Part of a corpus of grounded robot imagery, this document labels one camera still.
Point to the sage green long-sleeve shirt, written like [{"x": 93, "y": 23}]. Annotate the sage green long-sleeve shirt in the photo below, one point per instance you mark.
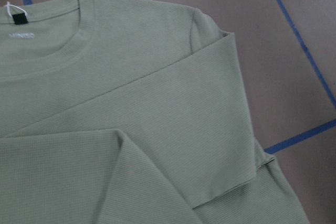
[{"x": 129, "y": 111}]

